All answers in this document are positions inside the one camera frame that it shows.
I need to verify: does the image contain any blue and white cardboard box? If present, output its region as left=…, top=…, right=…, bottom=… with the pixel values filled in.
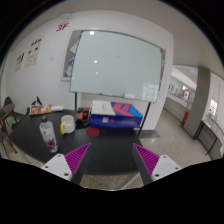
left=89, top=99, right=144, bottom=129

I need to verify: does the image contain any dark grey chair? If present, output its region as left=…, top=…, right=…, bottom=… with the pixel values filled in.
left=2, top=96, right=14, bottom=107

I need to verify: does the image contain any whiteboard on black stand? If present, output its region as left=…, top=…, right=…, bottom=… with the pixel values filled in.
left=69, top=29, right=167, bottom=137

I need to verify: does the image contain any white mug with yellow handle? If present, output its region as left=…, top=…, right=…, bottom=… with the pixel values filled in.
left=59, top=114, right=76, bottom=135

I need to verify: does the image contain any flat round red coaster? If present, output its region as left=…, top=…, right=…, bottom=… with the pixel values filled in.
left=85, top=126, right=101, bottom=138

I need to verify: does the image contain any red wall sign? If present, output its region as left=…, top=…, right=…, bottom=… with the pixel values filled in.
left=55, top=22, right=70, bottom=32

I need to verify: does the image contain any white paper roll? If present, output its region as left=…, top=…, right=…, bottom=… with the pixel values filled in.
left=50, top=105, right=65, bottom=112

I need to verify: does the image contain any clear bottle with white label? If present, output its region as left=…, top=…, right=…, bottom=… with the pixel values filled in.
left=38, top=115, right=59, bottom=154

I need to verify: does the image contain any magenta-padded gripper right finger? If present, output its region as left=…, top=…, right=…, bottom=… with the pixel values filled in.
left=131, top=143, right=183, bottom=186

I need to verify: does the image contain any colourful flat book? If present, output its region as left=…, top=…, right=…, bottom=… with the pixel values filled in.
left=29, top=104, right=53, bottom=116

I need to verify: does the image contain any large white wall poster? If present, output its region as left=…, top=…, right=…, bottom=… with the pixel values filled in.
left=24, top=35, right=45, bottom=68

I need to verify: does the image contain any red fire cabinet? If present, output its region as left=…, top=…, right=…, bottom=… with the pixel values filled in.
left=182, top=109, right=190, bottom=126

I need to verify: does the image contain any small white wall poster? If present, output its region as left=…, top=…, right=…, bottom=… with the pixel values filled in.
left=14, top=52, right=26, bottom=73

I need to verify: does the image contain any black and red tool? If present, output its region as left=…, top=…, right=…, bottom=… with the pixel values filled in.
left=75, top=107, right=93, bottom=128

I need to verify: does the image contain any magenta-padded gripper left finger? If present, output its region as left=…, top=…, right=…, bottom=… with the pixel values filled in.
left=40, top=142, right=93, bottom=186

